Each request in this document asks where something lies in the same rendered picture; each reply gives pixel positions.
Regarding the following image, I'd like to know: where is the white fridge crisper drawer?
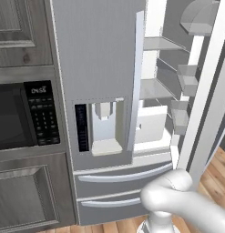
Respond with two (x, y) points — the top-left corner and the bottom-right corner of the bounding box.
(134, 105), (169, 144)

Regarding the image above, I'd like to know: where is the stainless steel fridge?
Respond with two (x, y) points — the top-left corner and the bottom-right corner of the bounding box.
(49, 0), (225, 227)

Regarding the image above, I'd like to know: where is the closed grey fridge door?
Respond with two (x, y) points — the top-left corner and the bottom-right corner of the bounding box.
(50, 0), (147, 171)

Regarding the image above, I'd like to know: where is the grey fridge freezer drawer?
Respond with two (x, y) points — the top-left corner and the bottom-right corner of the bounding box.
(73, 161), (174, 198)
(76, 190), (154, 227)

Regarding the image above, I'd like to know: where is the open white fridge door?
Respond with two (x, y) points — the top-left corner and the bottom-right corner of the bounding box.
(169, 0), (225, 191)

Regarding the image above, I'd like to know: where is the black built-in microwave oven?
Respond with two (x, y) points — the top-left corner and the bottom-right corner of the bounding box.
(0, 79), (61, 152)

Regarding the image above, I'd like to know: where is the grey wooden cupboard door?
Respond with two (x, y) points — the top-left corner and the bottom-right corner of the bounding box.
(0, 0), (54, 69)
(0, 151), (76, 233)

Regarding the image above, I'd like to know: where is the long silver fridge door handle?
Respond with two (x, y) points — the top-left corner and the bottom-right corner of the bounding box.
(126, 10), (146, 153)

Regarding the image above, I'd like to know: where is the silver curved drawer handle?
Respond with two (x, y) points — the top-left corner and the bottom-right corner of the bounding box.
(77, 163), (174, 184)
(80, 197), (143, 209)

